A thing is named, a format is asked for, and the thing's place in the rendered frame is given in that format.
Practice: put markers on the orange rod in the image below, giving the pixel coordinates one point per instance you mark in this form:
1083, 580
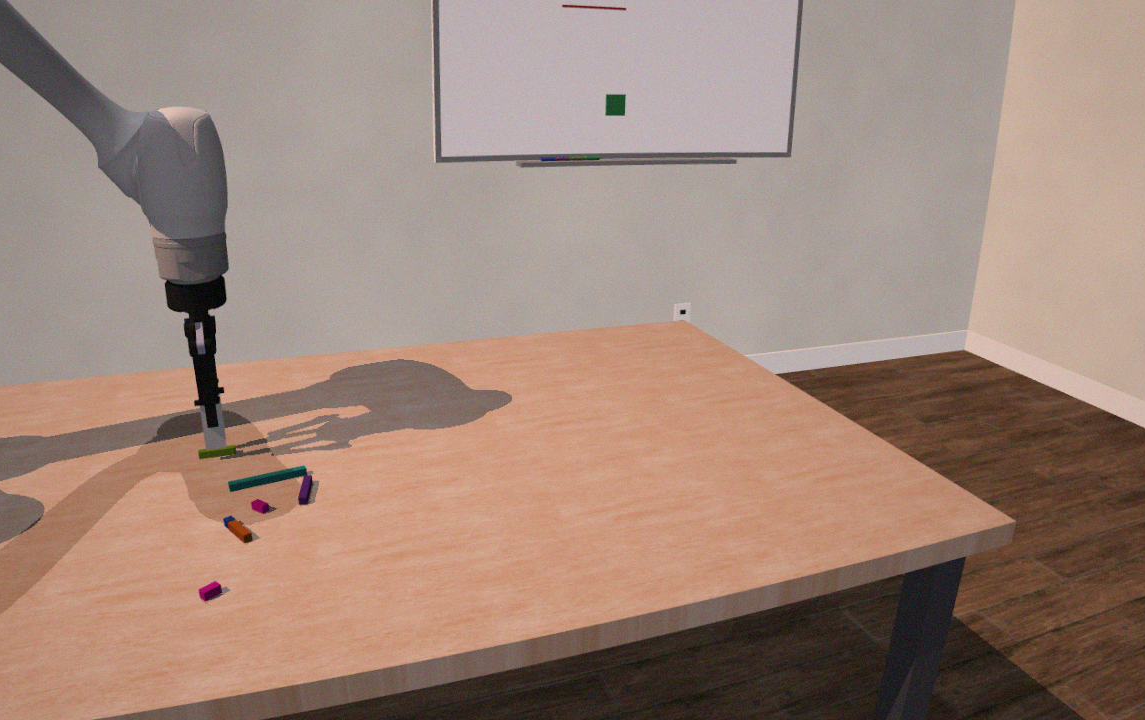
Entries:
240, 531

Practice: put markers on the lime green rod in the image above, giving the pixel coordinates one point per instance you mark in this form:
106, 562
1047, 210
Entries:
230, 450

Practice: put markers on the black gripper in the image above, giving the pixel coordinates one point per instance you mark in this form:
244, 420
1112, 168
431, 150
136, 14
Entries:
196, 300

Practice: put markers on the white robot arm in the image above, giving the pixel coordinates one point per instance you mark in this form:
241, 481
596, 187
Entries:
179, 174

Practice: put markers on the turquoise rod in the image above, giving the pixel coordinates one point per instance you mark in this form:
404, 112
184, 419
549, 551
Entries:
267, 478

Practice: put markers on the purple rod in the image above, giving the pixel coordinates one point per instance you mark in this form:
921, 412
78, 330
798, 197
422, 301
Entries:
305, 490

